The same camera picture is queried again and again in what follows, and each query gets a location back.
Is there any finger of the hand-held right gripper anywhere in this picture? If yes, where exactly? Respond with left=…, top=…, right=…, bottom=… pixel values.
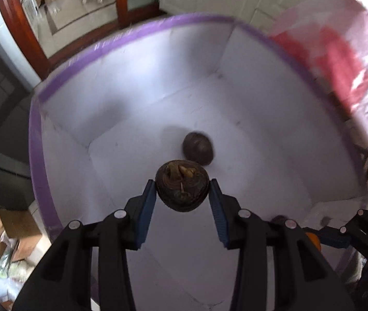
left=303, top=209, right=368, bottom=266

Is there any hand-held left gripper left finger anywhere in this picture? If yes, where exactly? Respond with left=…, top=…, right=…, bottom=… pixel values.
left=14, top=180, right=157, bottom=311

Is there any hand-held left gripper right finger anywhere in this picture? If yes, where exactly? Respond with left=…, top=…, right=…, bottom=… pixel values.
left=208, top=179, right=356, bottom=311

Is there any orange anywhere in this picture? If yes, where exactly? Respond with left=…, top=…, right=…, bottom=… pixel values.
left=305, top=231, right=321, bottom=253

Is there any dark brown passion fruit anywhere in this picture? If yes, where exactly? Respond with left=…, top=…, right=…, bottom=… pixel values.
left=155, top=159, right=210, bottom=213
left=183, top=131, right=214, bottom=166

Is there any white box with purple rim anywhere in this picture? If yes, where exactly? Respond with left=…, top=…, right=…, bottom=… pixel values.
left=28, top=13, right=368, bottom=311

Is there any cardboard box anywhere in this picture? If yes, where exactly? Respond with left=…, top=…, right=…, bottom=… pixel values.
left=0, top=208, right=52, bottom=264

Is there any red checkered plastic tablecloth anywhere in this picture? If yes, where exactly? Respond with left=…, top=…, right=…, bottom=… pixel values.
left=268, top=0, right=368, bottom=185

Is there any wooden door frame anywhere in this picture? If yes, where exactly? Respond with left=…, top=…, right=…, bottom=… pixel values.
left=0, top=0, right=168, bottom=79

